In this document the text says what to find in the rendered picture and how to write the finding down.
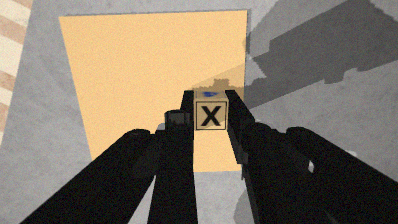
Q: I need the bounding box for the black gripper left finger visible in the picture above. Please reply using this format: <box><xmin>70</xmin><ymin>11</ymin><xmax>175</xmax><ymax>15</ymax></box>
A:
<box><xmin>19</xmin><ymin>90</ymin><xmax>198</xmax><ymax>224</ymax></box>

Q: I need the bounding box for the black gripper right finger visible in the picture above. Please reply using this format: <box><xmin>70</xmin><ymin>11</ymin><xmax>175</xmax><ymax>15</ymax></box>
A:
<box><xmin>225</xmin><ymin>90</ymin><xmax>398</xmax><ymax>224</ymax></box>

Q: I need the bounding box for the orange mat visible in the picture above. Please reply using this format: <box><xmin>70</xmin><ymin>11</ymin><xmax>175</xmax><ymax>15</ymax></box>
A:
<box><xmin>59</xmin><ymin>10</ymin><xmax>247</xmax><ymax>172</ymax></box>

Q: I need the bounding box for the cream block with black x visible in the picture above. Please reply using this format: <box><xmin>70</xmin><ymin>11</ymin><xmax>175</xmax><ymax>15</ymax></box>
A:
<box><xmin>194</xmin><ymin>91</ymin><xmax>229</xmax><ymax>131</ymax></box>

